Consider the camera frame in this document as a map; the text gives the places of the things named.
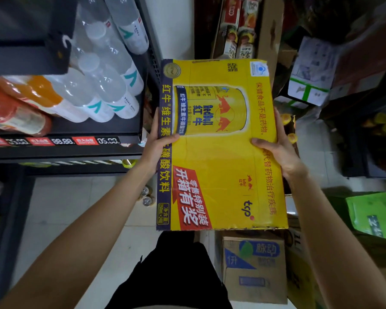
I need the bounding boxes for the white box with green tape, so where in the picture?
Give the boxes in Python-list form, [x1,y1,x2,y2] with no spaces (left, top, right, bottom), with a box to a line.
[287,36,341,107]

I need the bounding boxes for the yellow cardboard drink box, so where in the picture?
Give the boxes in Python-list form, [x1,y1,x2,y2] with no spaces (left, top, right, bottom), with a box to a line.
[156,59,289,231]

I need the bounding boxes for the group of yellow-capped bottles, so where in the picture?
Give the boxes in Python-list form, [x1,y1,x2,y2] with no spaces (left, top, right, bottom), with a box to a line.
[361,112,386,136]

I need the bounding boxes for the person's right hand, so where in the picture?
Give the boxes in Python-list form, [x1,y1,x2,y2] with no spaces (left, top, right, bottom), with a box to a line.
[251,108,309,181]

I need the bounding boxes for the orange juice bottle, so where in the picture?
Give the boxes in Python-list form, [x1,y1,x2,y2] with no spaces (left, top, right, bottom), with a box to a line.
[2,75,88,123]

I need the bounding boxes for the price tag strip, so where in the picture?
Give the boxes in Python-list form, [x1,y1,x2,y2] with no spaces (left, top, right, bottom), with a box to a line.
[0,136,121,147]

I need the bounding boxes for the row of clear water bottles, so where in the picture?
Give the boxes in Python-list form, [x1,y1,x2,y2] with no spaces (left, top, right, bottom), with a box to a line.
[45,0,150,123]

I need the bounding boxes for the brown box with blue print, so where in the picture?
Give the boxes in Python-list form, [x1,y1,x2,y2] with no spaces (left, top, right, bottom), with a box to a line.
[222,236,288,305]

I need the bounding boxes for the green packet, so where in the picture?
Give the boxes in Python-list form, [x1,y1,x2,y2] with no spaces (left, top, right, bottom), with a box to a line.
[345,192,386,242]

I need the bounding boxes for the person's black shorts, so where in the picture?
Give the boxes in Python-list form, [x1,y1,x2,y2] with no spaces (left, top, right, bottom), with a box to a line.
[104,231,233,309]

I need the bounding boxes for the plain brown cardboard box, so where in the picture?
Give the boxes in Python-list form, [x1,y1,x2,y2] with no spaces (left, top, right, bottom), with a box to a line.
[285,228,326,309]

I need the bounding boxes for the person's left hand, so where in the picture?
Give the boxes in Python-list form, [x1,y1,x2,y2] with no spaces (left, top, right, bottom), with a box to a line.
[138,108,180,176]

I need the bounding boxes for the red juice bottle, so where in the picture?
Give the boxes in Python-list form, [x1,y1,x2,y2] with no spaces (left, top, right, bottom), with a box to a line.
[0,88,53,137]

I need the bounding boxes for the white drink carton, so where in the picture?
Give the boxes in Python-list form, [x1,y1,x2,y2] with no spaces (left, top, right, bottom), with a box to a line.
[236,29,256,60]
[223,26,239,59]

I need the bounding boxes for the open brown cardboard box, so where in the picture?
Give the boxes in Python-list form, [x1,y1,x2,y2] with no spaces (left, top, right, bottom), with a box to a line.
[210,0,285,85]

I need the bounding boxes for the person's left forearm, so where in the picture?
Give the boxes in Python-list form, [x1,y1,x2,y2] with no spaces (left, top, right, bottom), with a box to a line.
[0,159,159,309]

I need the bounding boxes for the person's right forearm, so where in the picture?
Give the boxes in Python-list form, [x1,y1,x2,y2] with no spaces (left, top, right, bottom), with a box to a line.
[286,170,386,309]

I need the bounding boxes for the black metal shelf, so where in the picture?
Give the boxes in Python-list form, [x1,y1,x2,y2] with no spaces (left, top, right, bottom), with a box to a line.
[0,0,163,177]

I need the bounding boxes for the large brown cardboard box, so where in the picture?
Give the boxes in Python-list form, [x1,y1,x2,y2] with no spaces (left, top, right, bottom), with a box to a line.
[327,9,386,101]

